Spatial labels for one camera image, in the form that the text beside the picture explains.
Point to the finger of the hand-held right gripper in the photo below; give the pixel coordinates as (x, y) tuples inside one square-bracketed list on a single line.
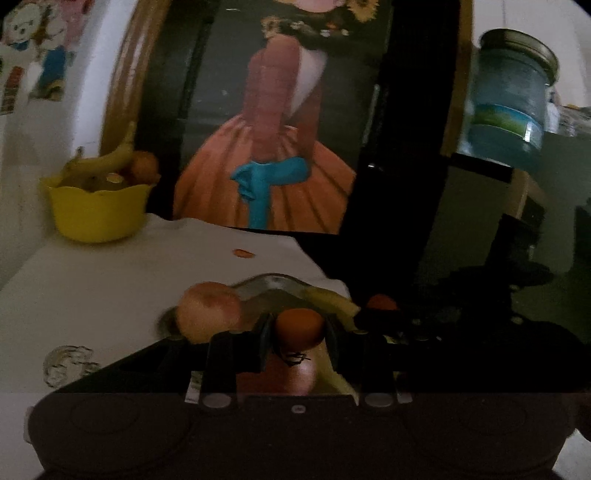
[(392, 323)]

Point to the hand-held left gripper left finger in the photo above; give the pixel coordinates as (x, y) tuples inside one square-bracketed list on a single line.
[(265, 342)]

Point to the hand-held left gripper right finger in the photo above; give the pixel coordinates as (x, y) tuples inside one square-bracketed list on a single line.
[(333, 344)]

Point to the red cherry tomato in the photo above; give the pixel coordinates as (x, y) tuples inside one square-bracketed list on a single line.
[(381, 302)]

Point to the small orange with stem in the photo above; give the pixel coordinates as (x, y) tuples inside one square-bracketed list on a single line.
[(298, 330)]

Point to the red apple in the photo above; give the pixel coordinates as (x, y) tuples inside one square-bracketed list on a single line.
[(207, 311), (272, 381)]

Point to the metal tray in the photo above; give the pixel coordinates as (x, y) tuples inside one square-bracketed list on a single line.
[(268, 288)]

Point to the white printed table mat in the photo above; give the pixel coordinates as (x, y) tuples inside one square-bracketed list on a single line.
[(92, 286)]

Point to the reddish orange round fruit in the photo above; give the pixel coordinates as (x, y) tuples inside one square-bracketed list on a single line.
[(145, 167)]

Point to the yellow plastic bowl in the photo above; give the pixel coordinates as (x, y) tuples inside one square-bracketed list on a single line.
[(97, 212)]

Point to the blue glass jar metal lid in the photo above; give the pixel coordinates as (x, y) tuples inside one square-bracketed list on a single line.
[(503, 92)]

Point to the greenish yellow banana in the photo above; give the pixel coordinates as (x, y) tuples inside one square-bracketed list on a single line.
[(104, 161)]

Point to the coloured cartoon faces drawing paper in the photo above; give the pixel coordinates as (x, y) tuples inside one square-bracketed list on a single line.
[(46, 69)]

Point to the orange dress girl wall poster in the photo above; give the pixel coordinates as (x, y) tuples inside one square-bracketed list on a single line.
[(277, 138)]

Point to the brown wooden frame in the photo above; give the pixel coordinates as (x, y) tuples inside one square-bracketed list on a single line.
[(129, 69)]

